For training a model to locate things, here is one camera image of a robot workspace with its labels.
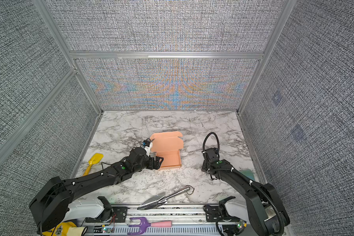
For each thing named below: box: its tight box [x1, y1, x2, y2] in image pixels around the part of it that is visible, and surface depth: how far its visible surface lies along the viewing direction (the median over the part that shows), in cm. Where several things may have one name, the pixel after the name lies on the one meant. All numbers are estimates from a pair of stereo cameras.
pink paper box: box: [149, 131, 184, 170], surface depth 91 cm
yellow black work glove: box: [41, 221, 88, 236], surface depth 68 cm
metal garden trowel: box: [137, 184, 195, 210], surface depth 79 cm
